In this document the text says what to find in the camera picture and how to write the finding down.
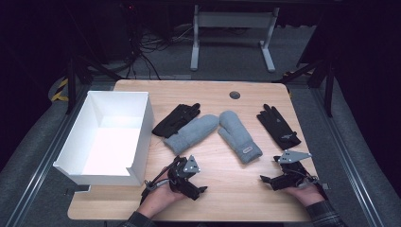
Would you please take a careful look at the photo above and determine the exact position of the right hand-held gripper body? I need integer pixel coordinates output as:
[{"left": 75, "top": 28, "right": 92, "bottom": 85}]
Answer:
[{"left": 270, "top": 149, "right": 313, "bottom": 190}]

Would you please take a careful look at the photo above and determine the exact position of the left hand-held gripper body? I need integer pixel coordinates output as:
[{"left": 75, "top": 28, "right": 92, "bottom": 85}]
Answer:
[{"left": 167, "top": 154, "right": 201, "bottom": 198}]

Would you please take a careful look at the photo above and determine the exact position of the black glove with logo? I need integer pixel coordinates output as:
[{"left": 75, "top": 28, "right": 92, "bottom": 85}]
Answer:
[{"left": 256, "top": 103, "right": 302, "bottom": 150}]

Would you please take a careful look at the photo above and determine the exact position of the grey mitten with label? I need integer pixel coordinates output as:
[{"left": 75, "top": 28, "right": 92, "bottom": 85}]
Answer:
[{"left": 217, "top": 110, "right": 264, "bottom": 165}]

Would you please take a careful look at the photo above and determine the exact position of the plain grey mitten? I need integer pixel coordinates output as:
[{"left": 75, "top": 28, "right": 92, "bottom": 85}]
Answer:
[{"left": 163, "top": 113, "right": 220, "bottom": 156}]

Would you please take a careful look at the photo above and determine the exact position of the plain black glove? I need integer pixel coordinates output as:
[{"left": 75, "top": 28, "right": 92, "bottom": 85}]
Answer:
[{"left": 151, "top": 102, "right": 201, "bottom": 139}]

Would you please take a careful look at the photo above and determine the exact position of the white box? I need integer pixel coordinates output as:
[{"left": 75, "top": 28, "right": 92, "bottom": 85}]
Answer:
[{"left": 52, "top": 90, "right": 155, "bottom": 187}]

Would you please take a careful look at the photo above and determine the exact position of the person's right hand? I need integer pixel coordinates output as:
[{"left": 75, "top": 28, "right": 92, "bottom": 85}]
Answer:
[{"left": 283, "top": 183, "right": 325, "bottom": 207}]

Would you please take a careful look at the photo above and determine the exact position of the person's left hand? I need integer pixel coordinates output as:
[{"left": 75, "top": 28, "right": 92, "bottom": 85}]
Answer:
[{"left": 136, "top": 171, "right": 187, "bottom": 219}]

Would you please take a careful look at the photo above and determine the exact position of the black metal stand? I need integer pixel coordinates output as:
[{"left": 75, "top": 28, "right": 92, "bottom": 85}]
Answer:
[
  {"left": 272, "top": 56, "right": 336, "bottom": 118},
  {"left": 64, "top": 55, "right": 122, "bottom": 115}
]

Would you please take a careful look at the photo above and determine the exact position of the yellow and black tape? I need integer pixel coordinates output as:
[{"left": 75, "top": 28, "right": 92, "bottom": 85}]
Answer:
[{"left": 50, "top": 78, "right": 70, "bottom": 102}]

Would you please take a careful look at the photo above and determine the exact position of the right hand-held gripper cable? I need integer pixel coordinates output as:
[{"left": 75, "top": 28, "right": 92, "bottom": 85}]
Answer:
[{"left": 301, "top": 173, "right": 330, "bottom": 200}]

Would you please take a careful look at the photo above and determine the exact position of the hand-held gripper cable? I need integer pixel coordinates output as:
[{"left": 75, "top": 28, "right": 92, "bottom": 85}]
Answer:
[
  {"left": 140, "top": 159, "right": 178, "bottom": 204},
  {"left": 301, "top": 173, "right": 330, "bottom": 200}
]

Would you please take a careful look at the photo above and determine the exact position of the left hand-held gripper cable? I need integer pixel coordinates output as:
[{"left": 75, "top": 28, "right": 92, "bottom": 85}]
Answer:
[{"left": 140, "top": 159, "right": 178, "bottom": 204}]

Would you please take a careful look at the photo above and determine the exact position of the grey metal rail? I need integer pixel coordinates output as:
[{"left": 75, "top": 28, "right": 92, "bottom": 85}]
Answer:
[
  {"left": 310, "top": 88, "right": 384, "bottom": 227},
  {"left": 6, "top": 84, "right": 93, "bottom": 227}
]

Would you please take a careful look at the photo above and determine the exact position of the tangle of black cables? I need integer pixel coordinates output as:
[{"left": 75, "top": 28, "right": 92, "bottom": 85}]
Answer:
[{"left": 124, "top": 23, "right": 197, "bottom": 80}]

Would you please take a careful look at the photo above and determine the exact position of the white desk frame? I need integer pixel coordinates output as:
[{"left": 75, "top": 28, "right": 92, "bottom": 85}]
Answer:
[{"left": 189, "top": 4, "right": 281, "bottom": 73}]

